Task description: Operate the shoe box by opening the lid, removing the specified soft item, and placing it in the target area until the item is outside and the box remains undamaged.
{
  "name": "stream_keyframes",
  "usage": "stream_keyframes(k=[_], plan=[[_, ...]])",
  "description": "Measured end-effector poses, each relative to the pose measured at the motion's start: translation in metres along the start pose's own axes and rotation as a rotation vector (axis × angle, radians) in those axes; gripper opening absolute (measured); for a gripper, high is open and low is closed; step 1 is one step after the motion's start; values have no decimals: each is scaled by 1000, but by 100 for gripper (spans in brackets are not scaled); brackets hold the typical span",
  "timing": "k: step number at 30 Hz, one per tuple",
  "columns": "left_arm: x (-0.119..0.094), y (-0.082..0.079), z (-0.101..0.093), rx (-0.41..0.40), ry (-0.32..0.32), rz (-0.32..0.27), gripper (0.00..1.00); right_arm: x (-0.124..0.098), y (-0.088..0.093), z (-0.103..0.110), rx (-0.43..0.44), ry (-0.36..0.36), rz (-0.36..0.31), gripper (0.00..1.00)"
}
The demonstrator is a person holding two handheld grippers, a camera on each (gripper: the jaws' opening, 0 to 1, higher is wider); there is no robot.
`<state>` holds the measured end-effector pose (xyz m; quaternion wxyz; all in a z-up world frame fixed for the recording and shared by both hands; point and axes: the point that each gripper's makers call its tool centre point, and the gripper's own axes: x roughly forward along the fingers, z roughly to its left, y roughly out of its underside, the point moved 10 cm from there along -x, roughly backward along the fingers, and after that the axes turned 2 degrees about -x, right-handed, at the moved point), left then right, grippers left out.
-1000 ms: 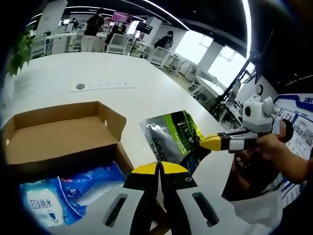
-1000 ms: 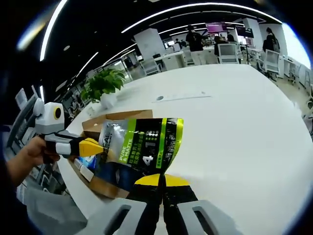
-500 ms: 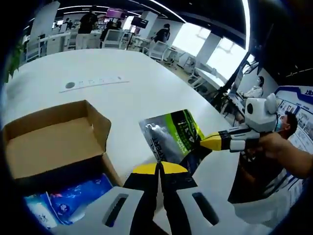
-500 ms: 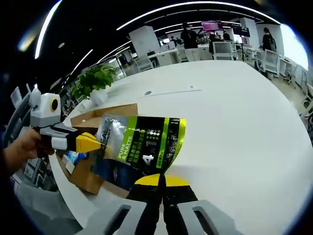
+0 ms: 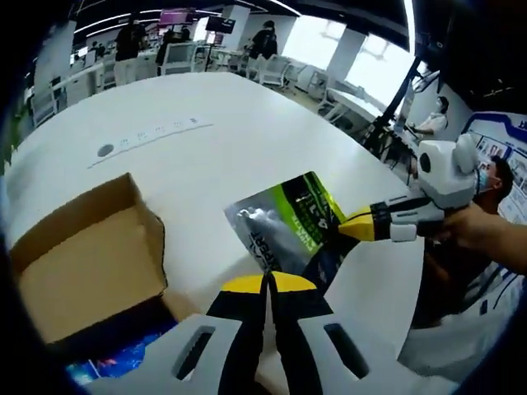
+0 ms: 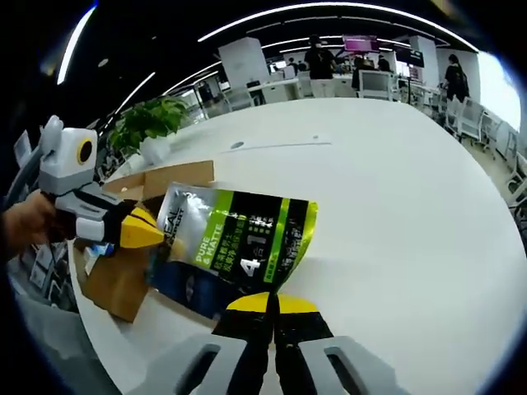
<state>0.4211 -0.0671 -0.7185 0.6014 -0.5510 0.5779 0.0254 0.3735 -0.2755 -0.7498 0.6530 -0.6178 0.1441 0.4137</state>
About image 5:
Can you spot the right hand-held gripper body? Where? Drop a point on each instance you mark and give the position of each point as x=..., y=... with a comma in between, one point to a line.
x=449, y=177

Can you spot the black tripod stand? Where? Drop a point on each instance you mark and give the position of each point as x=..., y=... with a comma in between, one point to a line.
x=211, y=53

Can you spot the blue soft tissue pack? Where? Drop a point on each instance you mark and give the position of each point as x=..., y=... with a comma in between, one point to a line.
x=123, y=354

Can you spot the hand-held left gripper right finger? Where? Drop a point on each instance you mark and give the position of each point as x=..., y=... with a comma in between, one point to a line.
x=304, y=308

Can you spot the purple screen monitor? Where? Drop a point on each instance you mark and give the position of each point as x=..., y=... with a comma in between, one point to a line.
x=173, y=16

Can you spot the person's right hand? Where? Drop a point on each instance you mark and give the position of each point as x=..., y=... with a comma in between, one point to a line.
x=461, y=226

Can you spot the brown cardboard shoe box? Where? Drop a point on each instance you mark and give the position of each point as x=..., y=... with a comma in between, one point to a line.
x=82, y=263

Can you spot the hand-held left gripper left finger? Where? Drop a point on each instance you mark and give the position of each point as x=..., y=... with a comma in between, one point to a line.
x=234, y=308

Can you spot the silver green soft pouch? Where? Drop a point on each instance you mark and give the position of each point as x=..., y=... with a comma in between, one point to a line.
x=284, y=214

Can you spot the dark screen monitor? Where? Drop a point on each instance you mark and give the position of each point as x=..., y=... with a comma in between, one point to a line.
x=220, y=24

